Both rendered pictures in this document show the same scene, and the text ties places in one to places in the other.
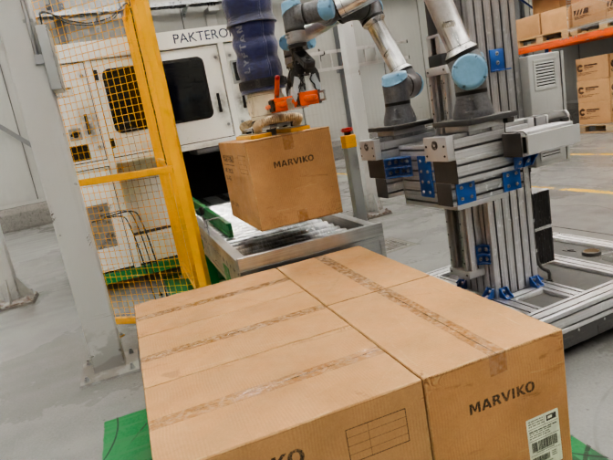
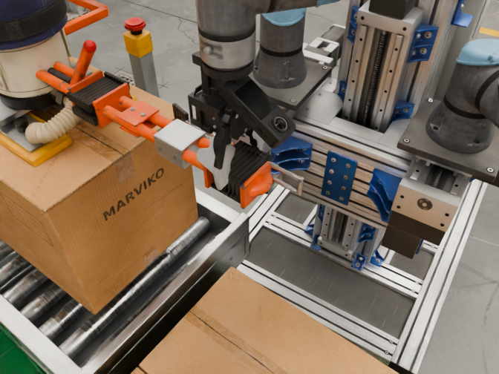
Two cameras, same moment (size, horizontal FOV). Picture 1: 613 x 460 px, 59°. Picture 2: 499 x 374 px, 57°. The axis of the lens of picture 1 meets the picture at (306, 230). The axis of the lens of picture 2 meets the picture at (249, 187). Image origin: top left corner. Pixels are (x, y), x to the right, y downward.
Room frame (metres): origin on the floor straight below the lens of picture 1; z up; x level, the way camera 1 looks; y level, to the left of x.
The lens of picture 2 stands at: (1.67, 0.22, 1.74)
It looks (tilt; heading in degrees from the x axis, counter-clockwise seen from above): 46 degrees down; 324
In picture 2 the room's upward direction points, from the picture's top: straight up
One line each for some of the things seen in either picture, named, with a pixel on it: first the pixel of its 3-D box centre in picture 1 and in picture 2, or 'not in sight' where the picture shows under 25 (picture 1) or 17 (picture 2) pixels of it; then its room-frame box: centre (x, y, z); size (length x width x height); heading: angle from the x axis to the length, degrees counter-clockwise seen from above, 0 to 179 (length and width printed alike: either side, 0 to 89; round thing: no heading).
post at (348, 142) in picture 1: (360, 221); (157, 145); (3.07, -0.32, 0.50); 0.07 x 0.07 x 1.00; 17
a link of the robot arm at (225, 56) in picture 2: (296, 38); (226, 45); (2.14, -0.09, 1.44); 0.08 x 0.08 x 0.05
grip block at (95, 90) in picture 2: (281, 104); (101, 98); (2.46, 0.01, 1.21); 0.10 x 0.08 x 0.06; 107
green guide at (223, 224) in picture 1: (202, 214); not in sight; (3.74, 0.70, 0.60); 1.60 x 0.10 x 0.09; 17
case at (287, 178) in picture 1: (276, 175); (62, 165); (2.71, 0.10, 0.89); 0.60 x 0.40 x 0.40; 18
